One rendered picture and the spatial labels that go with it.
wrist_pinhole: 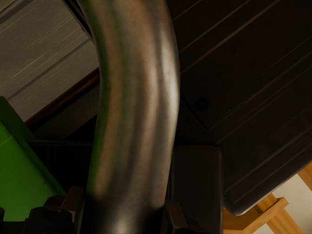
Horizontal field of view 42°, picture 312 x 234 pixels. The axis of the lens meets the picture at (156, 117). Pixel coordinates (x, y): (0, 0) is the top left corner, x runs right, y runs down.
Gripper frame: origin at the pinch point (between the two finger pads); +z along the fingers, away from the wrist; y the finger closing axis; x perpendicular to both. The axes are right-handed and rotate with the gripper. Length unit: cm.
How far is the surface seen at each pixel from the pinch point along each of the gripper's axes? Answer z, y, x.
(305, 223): 849, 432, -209
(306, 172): 73, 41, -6
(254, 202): 8.0, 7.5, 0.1
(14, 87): 57, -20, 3
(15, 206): 2.8, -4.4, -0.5
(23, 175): 2.8, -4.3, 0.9
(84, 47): 60, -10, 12
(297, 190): 872, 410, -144
